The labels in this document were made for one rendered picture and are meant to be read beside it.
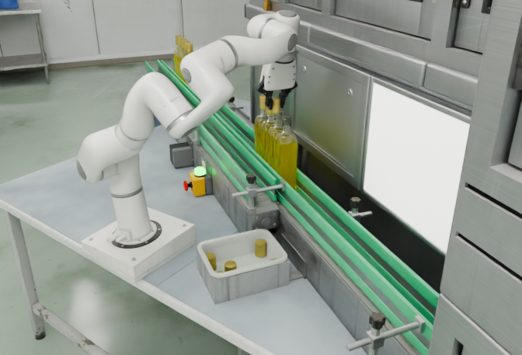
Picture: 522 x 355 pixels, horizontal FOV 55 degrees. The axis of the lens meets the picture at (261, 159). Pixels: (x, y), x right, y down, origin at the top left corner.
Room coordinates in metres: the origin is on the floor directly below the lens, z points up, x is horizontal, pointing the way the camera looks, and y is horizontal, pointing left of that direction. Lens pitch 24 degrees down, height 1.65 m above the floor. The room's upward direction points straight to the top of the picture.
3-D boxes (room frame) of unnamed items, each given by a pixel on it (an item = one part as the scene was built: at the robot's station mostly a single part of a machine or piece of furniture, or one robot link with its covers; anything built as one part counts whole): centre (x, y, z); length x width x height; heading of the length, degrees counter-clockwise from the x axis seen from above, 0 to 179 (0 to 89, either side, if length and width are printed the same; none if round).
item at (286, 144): (1.45, -0.08, 0.99); 0.06 x 0.06 x 0.21; 21
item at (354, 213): (1.18, -0.27, 0.94); 0.07 x 0.04 x 0.13; 112
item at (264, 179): (2.18, 0.29, 0.93); 1.75 x 0.01 x 0.08; 22
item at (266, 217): (1.33, -0.01, 0.85); 0.09 x 0.04 x 0.07; 112
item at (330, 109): (1.29, -0.29, 1.15); 0.90 x 0.03 x 0.34; 22
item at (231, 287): (1.19, 0.03, 0.79); 0.27 x 0.17 x 0.08; 112
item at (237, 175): (2.15, 0.36, 0.93); 1.75 x 0.01 x 0.08; 22
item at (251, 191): (1.32, 0.01, 0.95); 0.17 x 0.03 x 0.12; 112
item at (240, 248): (1.18, 0.05, 0.80); 0.22 x 0.17 x 0.09; 112
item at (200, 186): (1.69, 0.23, 0.79); 0.07 x 0.07 x 0.07; 22
